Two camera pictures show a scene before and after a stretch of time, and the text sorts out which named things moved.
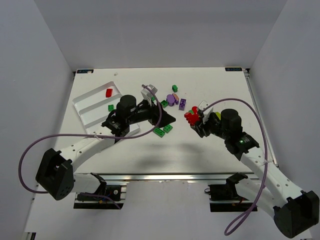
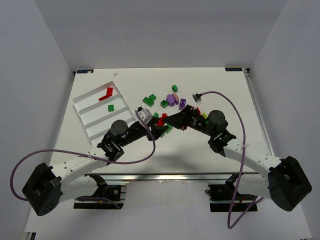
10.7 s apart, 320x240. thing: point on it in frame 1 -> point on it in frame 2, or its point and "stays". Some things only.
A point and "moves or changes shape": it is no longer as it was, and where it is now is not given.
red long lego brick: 191,119 moves or changes shape
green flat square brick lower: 167,128 stays
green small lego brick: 110,107 stays
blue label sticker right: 233,69 stays
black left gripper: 155,114 -> 152,126
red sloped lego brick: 109,92 stays
